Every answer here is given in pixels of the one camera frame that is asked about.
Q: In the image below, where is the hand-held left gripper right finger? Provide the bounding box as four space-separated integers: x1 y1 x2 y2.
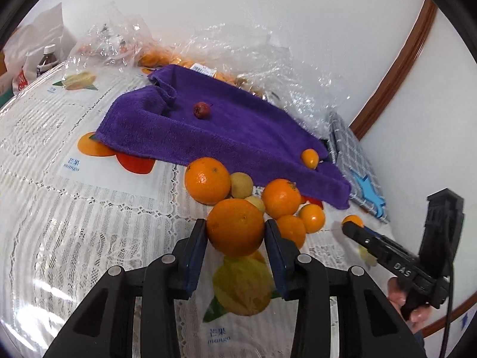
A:
264 219 427 358

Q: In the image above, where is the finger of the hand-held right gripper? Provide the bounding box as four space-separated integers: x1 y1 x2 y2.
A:
342 221 396 264

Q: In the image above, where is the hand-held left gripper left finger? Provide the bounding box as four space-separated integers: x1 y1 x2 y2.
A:
44 218 209 358

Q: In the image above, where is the large orange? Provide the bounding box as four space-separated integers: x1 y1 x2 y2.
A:
184 157 232 205
206 198 265 257

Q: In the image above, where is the small yellow fruit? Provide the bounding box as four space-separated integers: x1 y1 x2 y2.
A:
229 172 255 199
244 196 266 214

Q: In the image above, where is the person's right hand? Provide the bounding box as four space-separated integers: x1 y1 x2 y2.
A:
387 278 433 331

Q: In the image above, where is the medium orange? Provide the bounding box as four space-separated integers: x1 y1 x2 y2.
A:
261 179 302 220
276 214 307 250

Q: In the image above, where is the grey checked pillow blue star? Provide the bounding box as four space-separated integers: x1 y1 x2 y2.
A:
327 112 389 224

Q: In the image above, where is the purple towel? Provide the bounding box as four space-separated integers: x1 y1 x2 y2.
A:
95 64 351 210

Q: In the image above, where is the small red fruit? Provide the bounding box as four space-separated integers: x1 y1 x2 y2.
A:
193 102 213 120

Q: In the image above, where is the brown wooden trim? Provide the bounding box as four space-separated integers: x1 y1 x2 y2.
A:
350 0 438 138

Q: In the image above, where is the crumpled clear plastic bag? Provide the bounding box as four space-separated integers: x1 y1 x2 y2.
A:
209 22 353 138

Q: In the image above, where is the clear bag of oranges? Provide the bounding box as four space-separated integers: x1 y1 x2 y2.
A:
138 26 243 84

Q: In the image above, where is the dark bottle white cap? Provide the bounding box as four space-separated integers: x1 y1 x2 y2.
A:
36 44 58 79

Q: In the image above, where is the white plastic bag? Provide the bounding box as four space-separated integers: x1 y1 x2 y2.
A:
4 3 77 94

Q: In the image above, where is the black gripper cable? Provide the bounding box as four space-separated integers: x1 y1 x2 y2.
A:
440 254 457 358

